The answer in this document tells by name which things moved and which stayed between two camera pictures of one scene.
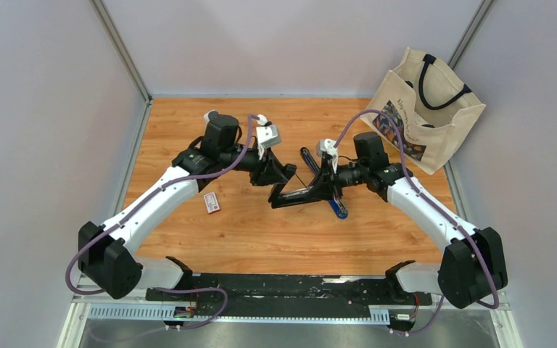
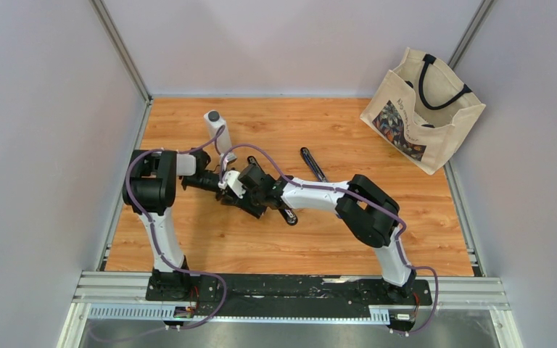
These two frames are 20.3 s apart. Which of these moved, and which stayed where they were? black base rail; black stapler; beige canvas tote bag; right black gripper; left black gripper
Moved: black stapler; right black gripper; left black gripper
Stayed: beige canvas tote bag; black base rail
